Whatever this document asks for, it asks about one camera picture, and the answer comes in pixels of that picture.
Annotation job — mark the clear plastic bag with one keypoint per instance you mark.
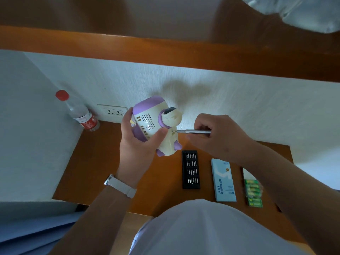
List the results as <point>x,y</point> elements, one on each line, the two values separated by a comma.
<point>300,11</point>

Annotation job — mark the person's left hand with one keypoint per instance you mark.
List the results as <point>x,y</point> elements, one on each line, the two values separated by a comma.
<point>132,156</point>

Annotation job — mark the green battery pack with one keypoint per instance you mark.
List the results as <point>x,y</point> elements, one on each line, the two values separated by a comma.
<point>253,192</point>

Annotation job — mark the white card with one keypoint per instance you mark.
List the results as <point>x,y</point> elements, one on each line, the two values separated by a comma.
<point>248,174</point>

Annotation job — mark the person's left thumb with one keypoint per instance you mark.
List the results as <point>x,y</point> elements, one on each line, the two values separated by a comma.
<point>158,139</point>

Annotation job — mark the white wall socket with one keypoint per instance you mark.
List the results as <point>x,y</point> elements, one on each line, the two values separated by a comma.
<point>113,112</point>

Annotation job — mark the person's right forearm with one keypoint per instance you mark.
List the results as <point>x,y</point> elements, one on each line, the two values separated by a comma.
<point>294,193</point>

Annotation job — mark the person's right thumb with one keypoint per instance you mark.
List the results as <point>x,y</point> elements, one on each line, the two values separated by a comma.
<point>196,140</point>

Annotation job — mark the white wrist watch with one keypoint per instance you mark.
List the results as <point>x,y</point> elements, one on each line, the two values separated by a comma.
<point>121,186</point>

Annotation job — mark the purple and cream toy robot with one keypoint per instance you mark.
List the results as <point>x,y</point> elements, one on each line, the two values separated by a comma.
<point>151,116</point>

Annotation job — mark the person's right hand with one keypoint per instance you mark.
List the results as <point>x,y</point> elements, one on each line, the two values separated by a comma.
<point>225,140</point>

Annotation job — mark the light blue cardboard box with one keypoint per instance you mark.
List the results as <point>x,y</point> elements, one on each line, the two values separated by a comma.
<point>223,180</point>

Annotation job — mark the clear bottle with red cap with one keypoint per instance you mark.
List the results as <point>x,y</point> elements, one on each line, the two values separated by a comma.
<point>79,112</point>

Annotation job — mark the black screwdriver bit tray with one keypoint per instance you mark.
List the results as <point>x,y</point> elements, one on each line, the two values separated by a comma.
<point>191,169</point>

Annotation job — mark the blue bedding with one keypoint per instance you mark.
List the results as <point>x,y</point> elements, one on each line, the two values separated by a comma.
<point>34,231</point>

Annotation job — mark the person's left forearm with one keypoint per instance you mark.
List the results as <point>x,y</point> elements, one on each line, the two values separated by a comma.
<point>98,223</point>

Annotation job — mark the brown wooden ledge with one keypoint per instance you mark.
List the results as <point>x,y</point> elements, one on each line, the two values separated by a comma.
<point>159,53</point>

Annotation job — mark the person's white shirt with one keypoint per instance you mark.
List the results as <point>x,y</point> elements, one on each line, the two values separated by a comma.
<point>209,231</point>

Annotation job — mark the silver precision screwdriver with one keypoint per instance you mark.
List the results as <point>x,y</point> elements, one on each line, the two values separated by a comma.
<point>194,131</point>

